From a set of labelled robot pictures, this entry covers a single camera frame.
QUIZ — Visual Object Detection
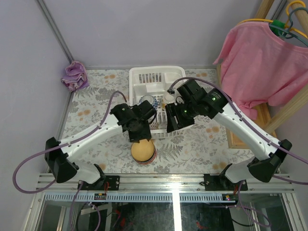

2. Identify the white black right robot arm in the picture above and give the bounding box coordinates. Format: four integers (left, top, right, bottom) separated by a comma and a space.
176, 78, 292, 190

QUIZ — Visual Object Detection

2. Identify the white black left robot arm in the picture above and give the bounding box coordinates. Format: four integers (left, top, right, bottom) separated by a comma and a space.
45, 101, 158, 190

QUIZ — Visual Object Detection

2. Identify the green clothes hanger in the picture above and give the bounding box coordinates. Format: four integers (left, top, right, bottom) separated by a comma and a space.
269, 7, 308, 47

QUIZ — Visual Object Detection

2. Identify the white plastic dish rack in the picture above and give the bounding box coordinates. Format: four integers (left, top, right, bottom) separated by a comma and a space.
129, 66, 187, 139

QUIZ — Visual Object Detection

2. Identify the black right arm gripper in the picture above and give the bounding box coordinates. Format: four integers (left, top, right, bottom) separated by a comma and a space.
165, 100, 199, 133

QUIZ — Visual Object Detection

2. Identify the yellow clothes hanger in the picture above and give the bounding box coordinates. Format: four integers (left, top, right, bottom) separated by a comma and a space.
238, 0, 308, 39

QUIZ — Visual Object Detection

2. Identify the aluminium rail frame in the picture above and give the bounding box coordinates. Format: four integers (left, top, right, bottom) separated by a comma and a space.
23, 173, 308, 231

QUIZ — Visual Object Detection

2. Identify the tan patterned ceramic bowl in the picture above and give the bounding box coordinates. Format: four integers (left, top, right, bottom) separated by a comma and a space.
150, 122, 159, 130

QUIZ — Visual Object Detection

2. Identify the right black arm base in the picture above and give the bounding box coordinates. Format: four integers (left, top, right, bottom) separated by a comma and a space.
199, 164, 250, 192

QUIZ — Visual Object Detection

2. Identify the blue triangle patterned bowl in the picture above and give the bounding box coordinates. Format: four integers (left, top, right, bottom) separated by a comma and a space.
134, 152, 157, 165

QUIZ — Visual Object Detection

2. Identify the crumpled purple cloth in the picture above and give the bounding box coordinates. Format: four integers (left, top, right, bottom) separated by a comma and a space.
61, 61, 89, 92

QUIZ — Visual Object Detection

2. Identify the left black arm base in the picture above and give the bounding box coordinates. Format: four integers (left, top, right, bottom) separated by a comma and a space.
78, 164, 120, 192

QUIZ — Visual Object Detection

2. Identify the floral table mat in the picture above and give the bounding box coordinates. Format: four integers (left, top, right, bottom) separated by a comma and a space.
62, 69, 253, 174

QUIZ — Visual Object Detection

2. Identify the wooden clothes rack frame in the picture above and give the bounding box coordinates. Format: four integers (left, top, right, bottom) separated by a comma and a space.
216, 0, 308, 150

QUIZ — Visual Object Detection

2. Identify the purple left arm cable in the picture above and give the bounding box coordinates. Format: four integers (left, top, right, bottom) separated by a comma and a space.
12, 90, 128, 231

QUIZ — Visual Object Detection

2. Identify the yellow flower ceramic bowl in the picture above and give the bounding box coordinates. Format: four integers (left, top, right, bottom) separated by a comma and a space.
161, 92, 174, 110

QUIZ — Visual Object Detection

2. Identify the red rimmed bottom bowl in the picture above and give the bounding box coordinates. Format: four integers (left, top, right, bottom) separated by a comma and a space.
136, 156, 156, 165

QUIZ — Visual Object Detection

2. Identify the pink t-shirt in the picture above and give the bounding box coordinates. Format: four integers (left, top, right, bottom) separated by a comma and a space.
214, 22, 308, 120

